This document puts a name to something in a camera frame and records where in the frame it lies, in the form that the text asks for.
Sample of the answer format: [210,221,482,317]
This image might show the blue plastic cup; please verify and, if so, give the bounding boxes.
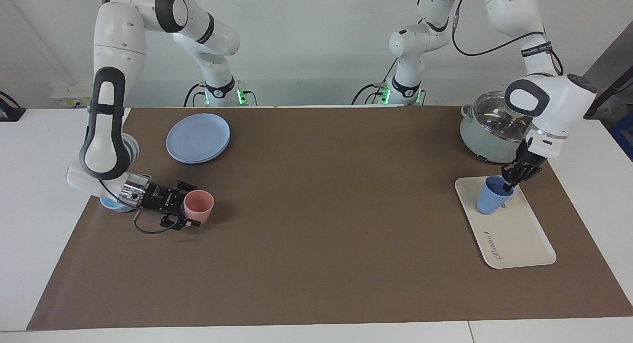
[476,176,515,215]

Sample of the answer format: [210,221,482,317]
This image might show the brown table mat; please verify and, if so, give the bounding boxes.
[27,106,633,331]

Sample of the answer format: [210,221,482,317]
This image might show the light blue bowl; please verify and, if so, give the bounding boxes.
[100,195,135,214]

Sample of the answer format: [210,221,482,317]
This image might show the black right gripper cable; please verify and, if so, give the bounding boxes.
[133,211,182,234]

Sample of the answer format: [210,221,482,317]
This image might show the white wall socket box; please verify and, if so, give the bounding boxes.
[51,83,95,108]

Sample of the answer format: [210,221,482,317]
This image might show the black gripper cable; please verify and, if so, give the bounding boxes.
[452,0,565,78]
[133,211,182,234]

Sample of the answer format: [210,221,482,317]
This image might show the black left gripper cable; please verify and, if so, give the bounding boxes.
[452,0,565,78]

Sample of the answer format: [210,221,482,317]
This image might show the cream tray with rabbit print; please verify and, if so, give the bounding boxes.
[454,175,557,269]

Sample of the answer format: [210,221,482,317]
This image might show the black clamp mount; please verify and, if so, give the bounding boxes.
[0,91,26,122]

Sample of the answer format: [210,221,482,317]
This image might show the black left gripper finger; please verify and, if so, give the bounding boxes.
[501,160,525,193]
[516,166,543,186]

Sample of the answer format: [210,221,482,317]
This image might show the pale blue plate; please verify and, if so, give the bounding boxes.
[166,113,231,165]

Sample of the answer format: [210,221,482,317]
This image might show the blue box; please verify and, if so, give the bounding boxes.
[609,111,633,162]

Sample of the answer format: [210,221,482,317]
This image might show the glass pot lid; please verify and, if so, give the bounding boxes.
[467,91,534,142]

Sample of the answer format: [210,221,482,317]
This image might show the pink plastic cup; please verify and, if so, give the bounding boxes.
[183,189,215,224]

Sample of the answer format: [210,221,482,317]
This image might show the black stand base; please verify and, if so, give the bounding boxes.
[584,69,633,119]

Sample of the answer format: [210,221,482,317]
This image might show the pale green cooking pot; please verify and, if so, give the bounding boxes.
[459,92,536,164]

